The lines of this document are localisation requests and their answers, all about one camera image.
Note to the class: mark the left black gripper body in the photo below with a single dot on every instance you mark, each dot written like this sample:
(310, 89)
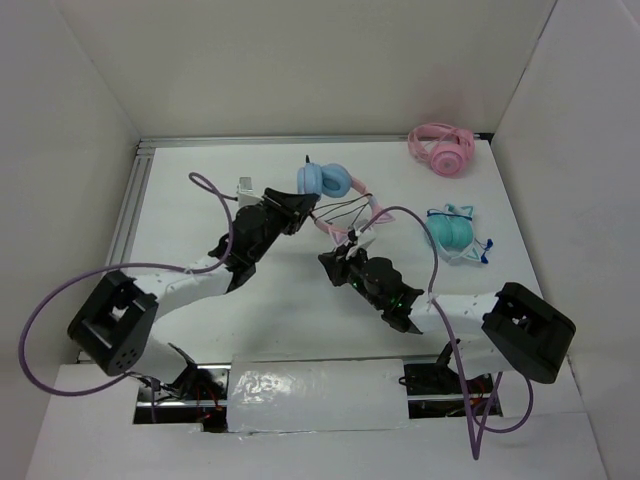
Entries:
(278, 217)

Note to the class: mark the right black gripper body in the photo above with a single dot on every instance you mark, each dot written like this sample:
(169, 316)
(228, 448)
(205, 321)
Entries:
(354, 266)

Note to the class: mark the blue pink cat-ear headphones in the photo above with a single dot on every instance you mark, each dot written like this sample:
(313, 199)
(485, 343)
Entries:
(333, 181)

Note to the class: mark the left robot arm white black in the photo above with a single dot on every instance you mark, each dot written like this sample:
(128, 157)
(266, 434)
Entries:
(114, 325)

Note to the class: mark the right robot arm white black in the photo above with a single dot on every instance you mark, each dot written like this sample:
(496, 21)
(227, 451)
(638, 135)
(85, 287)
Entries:
(512, 329)

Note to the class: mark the teal white cat-ear headphones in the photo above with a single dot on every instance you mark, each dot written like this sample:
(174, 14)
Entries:
(452, 229)

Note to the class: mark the white sheet over base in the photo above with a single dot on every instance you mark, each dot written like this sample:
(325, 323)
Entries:
(323, 396)

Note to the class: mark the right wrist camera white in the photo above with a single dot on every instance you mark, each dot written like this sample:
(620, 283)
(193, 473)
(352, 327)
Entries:
(353, 240)

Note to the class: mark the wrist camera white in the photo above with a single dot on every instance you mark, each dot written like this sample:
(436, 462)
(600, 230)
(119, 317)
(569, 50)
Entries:
(245, 193)
(353, 240)

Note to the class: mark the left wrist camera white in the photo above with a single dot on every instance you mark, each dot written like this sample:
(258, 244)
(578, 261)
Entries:
(245, 193)

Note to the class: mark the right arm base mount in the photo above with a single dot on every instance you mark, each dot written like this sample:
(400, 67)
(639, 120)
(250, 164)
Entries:
(433, 391)

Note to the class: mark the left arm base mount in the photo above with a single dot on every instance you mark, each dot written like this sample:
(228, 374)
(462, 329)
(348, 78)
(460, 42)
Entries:
(203, 404)

